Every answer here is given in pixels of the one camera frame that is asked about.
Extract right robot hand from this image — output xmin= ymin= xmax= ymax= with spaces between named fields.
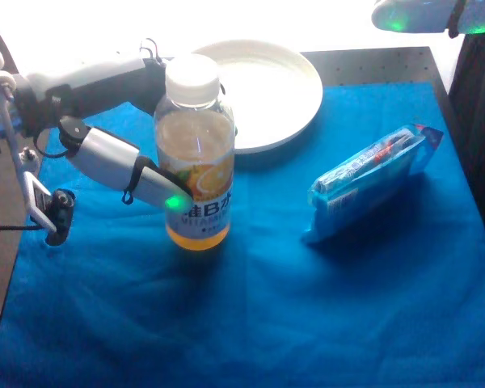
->
xmin=370 ymin=0 xmax=485 ymax=36

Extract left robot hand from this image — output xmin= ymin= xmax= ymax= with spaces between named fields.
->
xmin=27 ymin=56 xmax=193 ymax=212

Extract clear plastic bottle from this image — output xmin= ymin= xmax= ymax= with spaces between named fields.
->
xmin=153 ymin=54 xmax=238 ymax=251

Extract blue and orange plastic bag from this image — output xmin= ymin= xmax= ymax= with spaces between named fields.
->
xmin=301 ymin=123 xmax=445 ymax=246

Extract white round plate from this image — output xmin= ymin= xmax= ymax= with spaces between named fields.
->
xmin=189 ymin=39 xmax=324 ymax=154

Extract blue cloth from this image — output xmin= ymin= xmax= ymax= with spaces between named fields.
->
xmin=0 ymin=82 xmax=485 ymax=388

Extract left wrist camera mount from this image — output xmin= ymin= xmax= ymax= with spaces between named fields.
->
xmin=0 ymin=47 xmax=77 ymax=247

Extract black left camera cable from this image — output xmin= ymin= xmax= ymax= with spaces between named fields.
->
xmin=0 ymin=223 xmax=44 ymax=234

